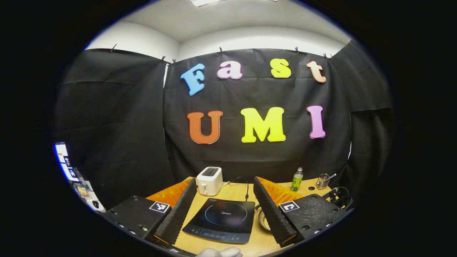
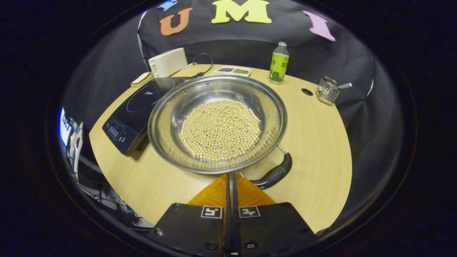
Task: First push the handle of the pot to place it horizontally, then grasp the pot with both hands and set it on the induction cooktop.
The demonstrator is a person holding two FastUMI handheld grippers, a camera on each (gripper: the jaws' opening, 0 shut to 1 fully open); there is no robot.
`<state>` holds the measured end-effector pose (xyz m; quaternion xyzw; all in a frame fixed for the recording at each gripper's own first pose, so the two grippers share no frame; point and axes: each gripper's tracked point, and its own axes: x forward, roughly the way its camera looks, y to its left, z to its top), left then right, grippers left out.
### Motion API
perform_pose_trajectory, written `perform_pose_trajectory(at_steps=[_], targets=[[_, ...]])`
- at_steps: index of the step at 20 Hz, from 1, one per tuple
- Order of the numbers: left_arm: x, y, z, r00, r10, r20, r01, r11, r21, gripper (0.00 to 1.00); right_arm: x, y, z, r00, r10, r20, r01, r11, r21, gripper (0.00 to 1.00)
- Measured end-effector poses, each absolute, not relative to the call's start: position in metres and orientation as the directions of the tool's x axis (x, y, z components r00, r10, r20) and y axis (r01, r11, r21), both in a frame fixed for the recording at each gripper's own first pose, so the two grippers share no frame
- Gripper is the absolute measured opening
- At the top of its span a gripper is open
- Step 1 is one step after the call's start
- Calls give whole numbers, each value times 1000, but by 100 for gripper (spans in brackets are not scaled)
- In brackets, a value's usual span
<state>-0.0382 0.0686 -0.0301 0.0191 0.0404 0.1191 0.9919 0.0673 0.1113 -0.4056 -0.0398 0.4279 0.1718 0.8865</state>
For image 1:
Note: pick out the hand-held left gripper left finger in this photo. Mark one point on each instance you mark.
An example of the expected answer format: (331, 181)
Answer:
(180, 210)

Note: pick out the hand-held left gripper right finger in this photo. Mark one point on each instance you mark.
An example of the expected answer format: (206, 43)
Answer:
(271, 214)

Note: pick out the stainless steel pot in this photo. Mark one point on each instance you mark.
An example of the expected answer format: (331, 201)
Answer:
(262, 223)

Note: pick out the black induction cooktop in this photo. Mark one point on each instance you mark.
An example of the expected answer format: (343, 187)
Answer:
(221, 221)

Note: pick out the pile of soybeans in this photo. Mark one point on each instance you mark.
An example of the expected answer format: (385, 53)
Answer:
(266, 222)

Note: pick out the white toaster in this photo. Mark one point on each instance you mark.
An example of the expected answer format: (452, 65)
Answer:
(210, 182)

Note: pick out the green drink bottle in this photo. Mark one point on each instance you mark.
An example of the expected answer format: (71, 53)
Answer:
(296, 180)

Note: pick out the metal spoon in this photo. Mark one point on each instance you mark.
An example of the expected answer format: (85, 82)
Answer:
(332, 176)

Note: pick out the cluttered white side desk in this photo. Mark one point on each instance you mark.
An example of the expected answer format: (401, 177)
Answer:
(85, 194)

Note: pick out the lit computer screen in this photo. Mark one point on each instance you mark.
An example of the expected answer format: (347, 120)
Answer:
(63, 159)

